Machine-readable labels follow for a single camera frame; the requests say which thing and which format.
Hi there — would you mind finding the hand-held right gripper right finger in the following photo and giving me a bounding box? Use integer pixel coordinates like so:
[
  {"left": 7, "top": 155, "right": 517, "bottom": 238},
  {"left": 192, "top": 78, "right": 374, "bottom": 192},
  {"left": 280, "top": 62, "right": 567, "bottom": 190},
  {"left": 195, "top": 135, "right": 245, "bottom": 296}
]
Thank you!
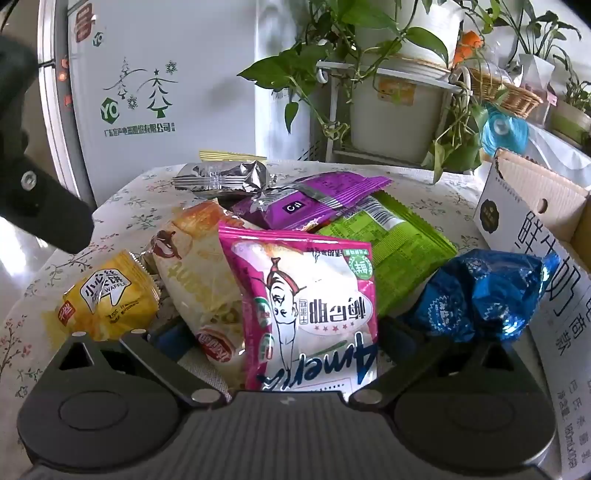
[{"left": 349, "top": 316, "right": 522, "bottom": 409}]

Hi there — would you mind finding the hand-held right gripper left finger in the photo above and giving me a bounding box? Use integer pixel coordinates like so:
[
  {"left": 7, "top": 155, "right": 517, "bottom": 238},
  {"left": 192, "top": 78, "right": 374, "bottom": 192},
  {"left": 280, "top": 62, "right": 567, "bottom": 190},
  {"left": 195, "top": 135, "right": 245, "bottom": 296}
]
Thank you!
[{"left": 58, "top": 323, "right": 232, "bottom": 407}]

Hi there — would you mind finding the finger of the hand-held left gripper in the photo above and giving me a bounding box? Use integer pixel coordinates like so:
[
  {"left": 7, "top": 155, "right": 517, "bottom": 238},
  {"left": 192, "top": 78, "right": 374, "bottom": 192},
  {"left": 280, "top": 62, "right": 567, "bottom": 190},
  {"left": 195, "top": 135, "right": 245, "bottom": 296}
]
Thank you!
[{"left": 0, "top": 152, "right": 95, "bottom": 254}]

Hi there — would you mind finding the pale yellow bread packet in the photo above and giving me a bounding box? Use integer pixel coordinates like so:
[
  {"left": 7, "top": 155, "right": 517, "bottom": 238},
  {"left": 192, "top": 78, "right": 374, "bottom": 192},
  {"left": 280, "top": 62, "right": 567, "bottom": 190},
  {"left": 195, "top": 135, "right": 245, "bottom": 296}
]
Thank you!
[{"left": 143, "top": 200, "right": 250, "bottom": 393}]

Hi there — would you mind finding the yellow waffle packet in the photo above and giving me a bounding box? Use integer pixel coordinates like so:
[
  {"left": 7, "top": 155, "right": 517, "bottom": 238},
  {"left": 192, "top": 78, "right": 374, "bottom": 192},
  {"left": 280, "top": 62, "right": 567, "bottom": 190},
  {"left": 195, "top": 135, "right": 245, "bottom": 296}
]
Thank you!
[{"left": 41, "top": 249, "right": 160, "bottom": 342}]

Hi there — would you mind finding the blue foil snack packet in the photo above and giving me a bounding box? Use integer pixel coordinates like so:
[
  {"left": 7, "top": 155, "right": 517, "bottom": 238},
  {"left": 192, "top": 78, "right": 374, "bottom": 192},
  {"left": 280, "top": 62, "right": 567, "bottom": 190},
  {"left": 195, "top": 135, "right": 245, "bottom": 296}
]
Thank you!
[{"left": 402, "top": 249, "right": 560, "bottom": 343}]

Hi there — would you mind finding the green snack packet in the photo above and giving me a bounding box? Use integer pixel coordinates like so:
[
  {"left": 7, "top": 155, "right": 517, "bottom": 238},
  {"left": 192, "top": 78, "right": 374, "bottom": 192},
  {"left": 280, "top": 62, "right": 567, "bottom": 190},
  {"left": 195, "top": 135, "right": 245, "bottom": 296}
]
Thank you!
[{"left": 318, "top": 191, "right": 458, "bottom": 319}]

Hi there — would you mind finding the pink and white snack packet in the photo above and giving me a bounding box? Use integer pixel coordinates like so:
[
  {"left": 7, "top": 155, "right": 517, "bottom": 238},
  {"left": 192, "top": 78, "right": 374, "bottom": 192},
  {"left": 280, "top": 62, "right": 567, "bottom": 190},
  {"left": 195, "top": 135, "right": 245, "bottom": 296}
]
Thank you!
[{"left": 217, "top": 222, "right": 379, "bottom": 393}]

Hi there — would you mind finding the purple snack packet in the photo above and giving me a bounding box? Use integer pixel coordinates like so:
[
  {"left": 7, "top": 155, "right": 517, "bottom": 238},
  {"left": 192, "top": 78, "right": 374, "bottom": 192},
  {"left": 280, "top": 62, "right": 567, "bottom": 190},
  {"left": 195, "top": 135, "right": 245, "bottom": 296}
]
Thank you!
[{"left": 231, "top": 173, "right": 393, "bottom": 232}]

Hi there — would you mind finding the cardboard box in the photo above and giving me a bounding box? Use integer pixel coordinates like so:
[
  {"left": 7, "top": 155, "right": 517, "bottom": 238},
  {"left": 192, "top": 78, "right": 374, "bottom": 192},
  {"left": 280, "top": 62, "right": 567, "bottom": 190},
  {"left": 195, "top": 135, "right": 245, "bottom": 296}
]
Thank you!
[{"left": 473, "top": 148, "right": 591, "bottom": 480}]

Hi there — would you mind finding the floral tablecloth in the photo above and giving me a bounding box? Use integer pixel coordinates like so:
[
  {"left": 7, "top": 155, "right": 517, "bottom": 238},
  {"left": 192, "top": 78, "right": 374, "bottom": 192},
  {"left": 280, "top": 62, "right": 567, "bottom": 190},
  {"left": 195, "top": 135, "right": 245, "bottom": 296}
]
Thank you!
[{"left": 0, "top": 159, "right": 490, "bottom": 416}]

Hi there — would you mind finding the silver foil snack packet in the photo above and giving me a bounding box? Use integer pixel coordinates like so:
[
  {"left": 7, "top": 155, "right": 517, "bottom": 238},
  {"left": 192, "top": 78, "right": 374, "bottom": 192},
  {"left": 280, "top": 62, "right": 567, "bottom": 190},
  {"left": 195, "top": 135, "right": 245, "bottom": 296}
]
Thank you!
[{"left": 173, "top": 161, "right": 269, "bottom": 200}]

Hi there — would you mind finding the white chest freezer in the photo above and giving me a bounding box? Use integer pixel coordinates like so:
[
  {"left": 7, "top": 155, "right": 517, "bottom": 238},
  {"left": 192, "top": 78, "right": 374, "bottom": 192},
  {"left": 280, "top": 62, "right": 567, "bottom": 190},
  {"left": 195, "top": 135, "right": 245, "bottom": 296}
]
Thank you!
[{"left": 37, "top": 0, "right": 311, "bottom": 210}]

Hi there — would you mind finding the small yellow snack packet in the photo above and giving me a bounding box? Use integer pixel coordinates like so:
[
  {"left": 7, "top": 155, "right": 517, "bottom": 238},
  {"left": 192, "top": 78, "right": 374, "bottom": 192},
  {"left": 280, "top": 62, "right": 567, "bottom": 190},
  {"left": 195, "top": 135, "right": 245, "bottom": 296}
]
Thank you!
[{"left": 198, "top": 149, "right": 267, "bottom": 163}]

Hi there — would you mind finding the white flower pot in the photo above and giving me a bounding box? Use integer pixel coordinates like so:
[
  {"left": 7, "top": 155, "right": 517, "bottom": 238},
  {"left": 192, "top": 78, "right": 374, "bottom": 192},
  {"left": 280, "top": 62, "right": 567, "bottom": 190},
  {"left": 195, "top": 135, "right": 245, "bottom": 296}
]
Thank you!
[
  {"left": 358, "top": 0, "right": 465, "bottom": 63},
  {"left": 349, "top": 67, "right": 451, "bottom": 163}
]

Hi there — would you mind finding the blue ribbon roll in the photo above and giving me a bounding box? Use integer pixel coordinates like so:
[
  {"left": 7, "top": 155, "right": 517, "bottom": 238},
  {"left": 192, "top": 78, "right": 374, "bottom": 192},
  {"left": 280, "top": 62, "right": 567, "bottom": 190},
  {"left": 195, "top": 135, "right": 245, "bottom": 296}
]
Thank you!
[{"left": 481, "top": 104, "right": 530, "bottom": 156}]

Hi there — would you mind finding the white clothed side table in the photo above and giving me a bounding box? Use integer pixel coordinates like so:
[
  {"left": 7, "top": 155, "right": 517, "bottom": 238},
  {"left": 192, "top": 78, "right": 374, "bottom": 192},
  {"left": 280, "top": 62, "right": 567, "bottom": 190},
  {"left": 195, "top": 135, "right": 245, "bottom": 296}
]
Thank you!
[{"left": 480, "top": 117, "right": 591, "bottom": 195}]

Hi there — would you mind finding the wicker basket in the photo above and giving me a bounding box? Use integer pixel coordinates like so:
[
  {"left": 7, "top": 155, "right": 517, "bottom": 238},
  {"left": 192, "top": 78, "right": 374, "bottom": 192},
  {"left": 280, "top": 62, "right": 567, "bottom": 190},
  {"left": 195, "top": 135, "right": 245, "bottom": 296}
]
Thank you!
[{"left": 466, "top": 68, "right": 544, "bottom": 117}]

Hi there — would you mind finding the small plant in green pot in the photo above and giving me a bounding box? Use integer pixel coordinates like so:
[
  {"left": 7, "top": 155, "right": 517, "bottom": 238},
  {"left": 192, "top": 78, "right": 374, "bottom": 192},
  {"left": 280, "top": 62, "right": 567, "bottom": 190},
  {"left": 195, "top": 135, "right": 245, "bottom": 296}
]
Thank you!
[{"left": 549, "top": 69, "right": 591, "bottom": 145}]

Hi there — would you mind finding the green pothos plant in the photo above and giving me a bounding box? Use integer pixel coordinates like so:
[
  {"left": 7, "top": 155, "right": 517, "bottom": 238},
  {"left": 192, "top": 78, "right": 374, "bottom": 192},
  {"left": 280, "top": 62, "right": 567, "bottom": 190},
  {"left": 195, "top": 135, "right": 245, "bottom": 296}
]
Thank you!
[{"left": 238, "top": 0, "right": 497, "bottom": 185}]

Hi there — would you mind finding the small orange ornament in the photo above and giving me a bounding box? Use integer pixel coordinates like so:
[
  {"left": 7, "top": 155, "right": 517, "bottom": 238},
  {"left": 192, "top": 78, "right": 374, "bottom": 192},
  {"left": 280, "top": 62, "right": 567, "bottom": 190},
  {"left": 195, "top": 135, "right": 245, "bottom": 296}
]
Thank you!
[{"left": 452, "top": 30, "right": 484, "bottom": 68}]

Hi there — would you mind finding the small plant in white pot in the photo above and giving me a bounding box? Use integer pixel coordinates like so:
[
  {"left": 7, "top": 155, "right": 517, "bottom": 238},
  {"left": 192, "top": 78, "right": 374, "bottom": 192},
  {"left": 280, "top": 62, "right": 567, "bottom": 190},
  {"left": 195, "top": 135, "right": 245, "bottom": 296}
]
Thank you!
[{"left": 494, "top": 0, "right": 583, "bottom": 89}]

